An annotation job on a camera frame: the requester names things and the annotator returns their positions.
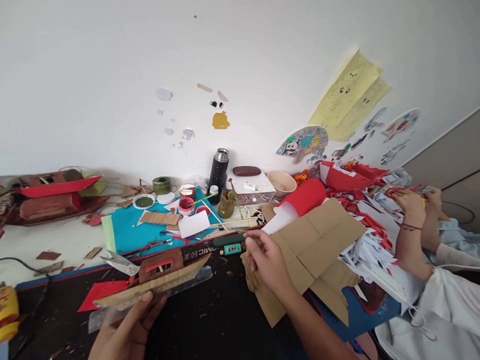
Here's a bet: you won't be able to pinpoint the person's right hand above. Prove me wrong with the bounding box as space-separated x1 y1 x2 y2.
243 229 298 298

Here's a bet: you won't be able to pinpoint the person's left hand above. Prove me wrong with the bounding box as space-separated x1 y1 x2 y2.
88 290 168 360

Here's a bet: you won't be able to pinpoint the brown cardboard boat model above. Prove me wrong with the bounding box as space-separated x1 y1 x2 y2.
92 247 213 310

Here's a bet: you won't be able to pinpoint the clear plastic ruler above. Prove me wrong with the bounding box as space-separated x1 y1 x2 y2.
88 266 214 334

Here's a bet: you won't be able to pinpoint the green utility knife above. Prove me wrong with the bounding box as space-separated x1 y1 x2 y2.
213 232 247 247

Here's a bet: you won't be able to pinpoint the bundle of bamboo sticks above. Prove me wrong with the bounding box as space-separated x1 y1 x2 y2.
220 205 272 230

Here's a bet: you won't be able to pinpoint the red corrugated cardboard piece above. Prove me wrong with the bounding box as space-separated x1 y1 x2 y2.
77 280 130 313

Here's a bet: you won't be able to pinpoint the silver scissors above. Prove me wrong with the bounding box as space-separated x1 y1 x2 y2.
99 250 142 277

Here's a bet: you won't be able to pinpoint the olive paint-stained jar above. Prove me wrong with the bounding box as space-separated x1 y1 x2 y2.
217 188 238 220

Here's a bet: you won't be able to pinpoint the white patterned box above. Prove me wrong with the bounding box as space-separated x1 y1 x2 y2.
233 172 278 207

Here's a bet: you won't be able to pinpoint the black cutting mat blue edge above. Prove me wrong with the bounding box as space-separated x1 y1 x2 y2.
0 241 402 360

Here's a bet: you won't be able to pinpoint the large brown cardboard sheet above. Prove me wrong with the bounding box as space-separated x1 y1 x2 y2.
239 197 367 329

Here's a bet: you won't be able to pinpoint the white paper sheet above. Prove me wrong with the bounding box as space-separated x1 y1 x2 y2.
177 209 212 240

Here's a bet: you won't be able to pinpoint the red paper roll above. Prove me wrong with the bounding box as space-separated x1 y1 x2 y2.
273 178 328 219

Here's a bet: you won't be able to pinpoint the beige bowl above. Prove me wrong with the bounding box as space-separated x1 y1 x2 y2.
266 170 298 194

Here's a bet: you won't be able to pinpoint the maroon glasses case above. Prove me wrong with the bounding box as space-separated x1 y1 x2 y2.
232 165 262 178

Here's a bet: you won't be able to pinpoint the red paint jar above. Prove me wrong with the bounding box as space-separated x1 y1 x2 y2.
177 197 197 217

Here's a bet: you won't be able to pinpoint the teal paper sheet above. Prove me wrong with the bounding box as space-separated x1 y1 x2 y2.
111 194 234 257

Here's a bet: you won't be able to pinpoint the light green paper strip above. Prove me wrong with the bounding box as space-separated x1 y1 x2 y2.
100 214 118 257

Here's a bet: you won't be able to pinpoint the black thermos flask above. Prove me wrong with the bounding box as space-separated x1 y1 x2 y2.
208 148 231 206

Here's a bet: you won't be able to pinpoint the orange paper flowers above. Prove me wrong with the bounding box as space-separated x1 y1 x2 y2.
293 168 320 187

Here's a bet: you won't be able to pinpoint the small folded cardboard strip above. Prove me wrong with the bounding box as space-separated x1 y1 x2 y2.
139 209 182 227

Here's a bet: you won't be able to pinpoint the white lid with green paint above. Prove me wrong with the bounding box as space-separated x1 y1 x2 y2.
132 193 156 209

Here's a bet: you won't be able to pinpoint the pile of paper scraps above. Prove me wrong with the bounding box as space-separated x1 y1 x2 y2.
325 175 427 303

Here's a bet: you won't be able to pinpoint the dark green paint jar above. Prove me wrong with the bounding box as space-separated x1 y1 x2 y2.
151 176 172 196

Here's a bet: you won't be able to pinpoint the colourful fan-shaped drawing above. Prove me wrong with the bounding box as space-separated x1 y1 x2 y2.
275 125 330 165

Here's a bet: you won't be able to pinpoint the red folded paper shapes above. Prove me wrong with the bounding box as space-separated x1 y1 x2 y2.
318 160 391 193

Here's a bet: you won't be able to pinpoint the large red brown boat model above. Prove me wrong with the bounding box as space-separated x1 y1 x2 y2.
2 168 112 227

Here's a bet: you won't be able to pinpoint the yellow paper posters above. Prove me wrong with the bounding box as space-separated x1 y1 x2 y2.
307 47 393 143

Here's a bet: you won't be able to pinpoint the beige cabinet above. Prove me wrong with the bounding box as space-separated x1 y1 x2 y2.
400 108 480 193

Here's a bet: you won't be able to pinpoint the black cable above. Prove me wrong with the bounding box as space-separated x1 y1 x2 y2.
0 256 53 360

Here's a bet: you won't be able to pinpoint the yellow wall sticker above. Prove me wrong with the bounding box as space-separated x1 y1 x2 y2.
211 110 232 131

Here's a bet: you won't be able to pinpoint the group of small wall stickers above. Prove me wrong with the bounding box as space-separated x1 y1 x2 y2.
329 137 414 167

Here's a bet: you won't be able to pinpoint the round colourful wall drawing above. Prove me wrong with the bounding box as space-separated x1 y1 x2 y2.
381 108 421 144

